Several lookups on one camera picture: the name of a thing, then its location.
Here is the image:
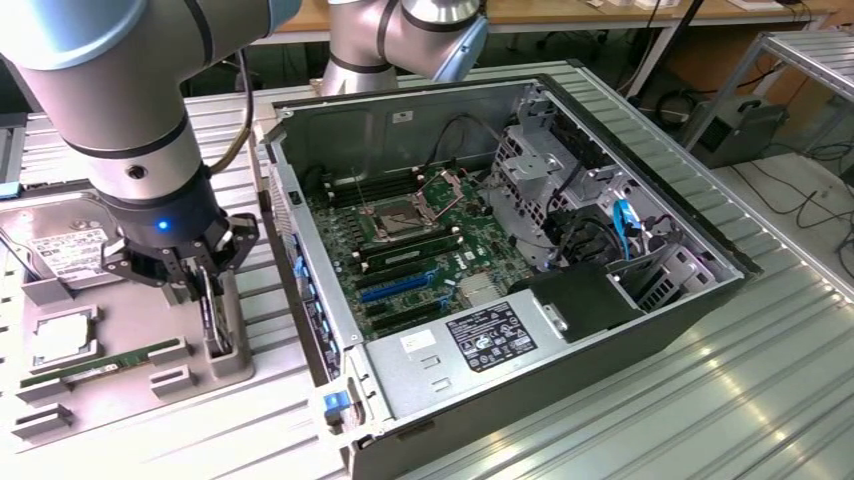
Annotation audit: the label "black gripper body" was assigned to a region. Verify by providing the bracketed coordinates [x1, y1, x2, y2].
[97, 168, 233, 263]

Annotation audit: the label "silver hard disk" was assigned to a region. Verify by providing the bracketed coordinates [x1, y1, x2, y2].
[0, 193, 129, 292]

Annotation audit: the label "grey parts rack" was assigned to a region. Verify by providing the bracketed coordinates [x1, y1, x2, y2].
[0, 208, 259, 442]

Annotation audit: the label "silver CPU chip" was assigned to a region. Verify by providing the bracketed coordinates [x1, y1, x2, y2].
[31, 316, 96, 364]

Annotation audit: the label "green RAM stick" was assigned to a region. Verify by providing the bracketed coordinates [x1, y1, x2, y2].
[17, 345, 185, 390]

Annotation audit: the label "long black expansion slot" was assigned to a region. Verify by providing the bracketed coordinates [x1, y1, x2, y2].
[352, 267, 430, 292]

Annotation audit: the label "CPU socket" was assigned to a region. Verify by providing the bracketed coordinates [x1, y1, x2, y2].
[359, 198, 436, 244]

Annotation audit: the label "blue expansion slot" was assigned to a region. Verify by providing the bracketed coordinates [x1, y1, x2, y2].
[359, 280, 436, 305]

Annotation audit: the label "RAM stick with white label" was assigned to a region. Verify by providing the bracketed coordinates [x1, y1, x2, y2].
[363, 243, 466, 268]

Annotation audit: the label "open metal socket cover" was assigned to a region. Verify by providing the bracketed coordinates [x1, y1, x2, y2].
[415, 171, 470, 207]

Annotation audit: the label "green motherboard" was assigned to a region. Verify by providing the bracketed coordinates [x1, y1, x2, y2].
[307, 167, 543, 342]

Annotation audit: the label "blue case latch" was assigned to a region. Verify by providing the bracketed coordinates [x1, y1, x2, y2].
[320, 391, 354, 427]

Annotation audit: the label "small silver heat sink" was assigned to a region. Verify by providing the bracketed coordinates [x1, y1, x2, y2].
[458, 276, 507, 307]

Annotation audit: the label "silver power supply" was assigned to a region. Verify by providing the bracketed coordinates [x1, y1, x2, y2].
[363, 291, 576, 422]

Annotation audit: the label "grey metal drive cage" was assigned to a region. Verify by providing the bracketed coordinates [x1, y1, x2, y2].
[488, 121, 630, 237]

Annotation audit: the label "black open PC case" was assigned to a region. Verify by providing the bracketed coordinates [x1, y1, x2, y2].
[255, 72, 764, 480]

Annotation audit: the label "wooden desk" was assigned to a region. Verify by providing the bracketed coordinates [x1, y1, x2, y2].
[251, 0, 837, 47]

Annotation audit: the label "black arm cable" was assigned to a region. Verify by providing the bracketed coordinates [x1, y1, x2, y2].
[204, 45, 259, 175]

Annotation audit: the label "black looped wire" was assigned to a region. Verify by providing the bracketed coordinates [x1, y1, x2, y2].
[428, 113, 516, 172]

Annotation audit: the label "black plastic air duct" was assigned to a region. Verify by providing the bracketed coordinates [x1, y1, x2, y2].
[508, 261, 647, 344]

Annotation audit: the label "blue flat data wire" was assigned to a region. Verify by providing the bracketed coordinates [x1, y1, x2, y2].
[608, 196, 646, 264]

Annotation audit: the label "coiled black cable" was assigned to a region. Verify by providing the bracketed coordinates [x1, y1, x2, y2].
[655, 88, 699, 124]

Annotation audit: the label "black box with handle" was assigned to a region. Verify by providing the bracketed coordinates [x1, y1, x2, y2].
[688, 96, 790, 170]

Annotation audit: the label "black floor cables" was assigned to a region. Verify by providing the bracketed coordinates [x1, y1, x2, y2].
[726, 143, 854, 254]

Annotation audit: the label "aluminium frame table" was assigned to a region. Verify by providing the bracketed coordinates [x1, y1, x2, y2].
[715, 31, 854, 167]

